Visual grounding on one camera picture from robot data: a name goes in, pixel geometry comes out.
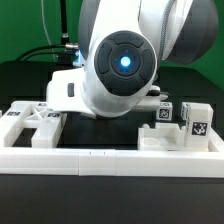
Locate white tagged nut cube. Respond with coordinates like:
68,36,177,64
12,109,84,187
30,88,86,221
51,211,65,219
156,102,173,121
181,102,189,120

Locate grey thin cable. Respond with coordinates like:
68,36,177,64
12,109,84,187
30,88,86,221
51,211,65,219
40,0,58,62

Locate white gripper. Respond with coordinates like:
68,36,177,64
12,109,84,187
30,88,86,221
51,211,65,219
45,68,170,118

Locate white chair seat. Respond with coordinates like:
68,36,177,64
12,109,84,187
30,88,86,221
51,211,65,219
138,123,224,153

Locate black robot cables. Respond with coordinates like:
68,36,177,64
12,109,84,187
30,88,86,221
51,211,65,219
16,0,81,62

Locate white tagged nut cube right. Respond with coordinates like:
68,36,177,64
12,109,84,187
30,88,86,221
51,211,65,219
181,102,189,120

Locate white chair back frame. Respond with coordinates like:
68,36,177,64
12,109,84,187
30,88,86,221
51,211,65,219
0,101,67,148

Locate white U-shaped fence frame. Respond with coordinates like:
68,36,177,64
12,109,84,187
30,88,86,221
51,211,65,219
0,129,224,178

